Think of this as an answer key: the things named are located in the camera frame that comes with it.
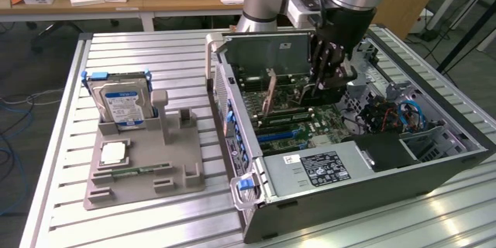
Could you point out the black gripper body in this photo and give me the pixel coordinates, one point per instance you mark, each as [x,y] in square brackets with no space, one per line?
[348,27]

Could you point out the expansion card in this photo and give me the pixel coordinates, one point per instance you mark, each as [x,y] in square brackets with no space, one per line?
[321,98]

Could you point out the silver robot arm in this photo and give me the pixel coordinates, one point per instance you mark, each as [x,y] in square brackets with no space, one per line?
[263,4]

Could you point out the perforated metal disk bay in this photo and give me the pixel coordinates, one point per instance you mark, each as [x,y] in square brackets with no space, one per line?
[372,71]

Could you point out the RAM stick with white label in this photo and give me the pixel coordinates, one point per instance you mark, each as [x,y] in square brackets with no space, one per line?
[287,120]

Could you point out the green motherboard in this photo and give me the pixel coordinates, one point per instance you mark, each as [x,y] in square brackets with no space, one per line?
[309,126]

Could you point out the silver chipset heatsink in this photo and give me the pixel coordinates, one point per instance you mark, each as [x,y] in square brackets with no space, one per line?
[321,141]

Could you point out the blue expansion slot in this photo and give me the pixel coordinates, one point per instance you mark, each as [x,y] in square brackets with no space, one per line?
[275,137]

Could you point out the silver power supply unit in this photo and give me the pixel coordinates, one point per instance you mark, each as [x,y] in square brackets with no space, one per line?
[329,166]

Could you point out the grey open drive cage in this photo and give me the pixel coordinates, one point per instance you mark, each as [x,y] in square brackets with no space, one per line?
[421,143]

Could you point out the blue case latch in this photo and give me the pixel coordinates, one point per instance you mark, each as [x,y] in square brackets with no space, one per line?
[244,185]

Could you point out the black open PC case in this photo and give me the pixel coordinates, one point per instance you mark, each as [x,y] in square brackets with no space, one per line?
[348,201]

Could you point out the grey parts rack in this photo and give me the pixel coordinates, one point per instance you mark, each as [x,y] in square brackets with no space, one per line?
[155,155]

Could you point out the hard disk with blue caddy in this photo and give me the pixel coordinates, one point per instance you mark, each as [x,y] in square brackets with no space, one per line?
[120,105]

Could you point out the green bare RAM stick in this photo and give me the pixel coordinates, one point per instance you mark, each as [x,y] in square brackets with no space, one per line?
[128,171]

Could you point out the silver CPU chip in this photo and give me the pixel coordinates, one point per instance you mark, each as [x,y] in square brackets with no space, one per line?
[112,155]

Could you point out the black office chair base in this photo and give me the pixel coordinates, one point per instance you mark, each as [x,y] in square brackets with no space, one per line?
[49,28]

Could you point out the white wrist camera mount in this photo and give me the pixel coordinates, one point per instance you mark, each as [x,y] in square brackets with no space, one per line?
[300,12]

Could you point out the white table frame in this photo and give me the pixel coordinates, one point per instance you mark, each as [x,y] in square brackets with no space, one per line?
[488,39]

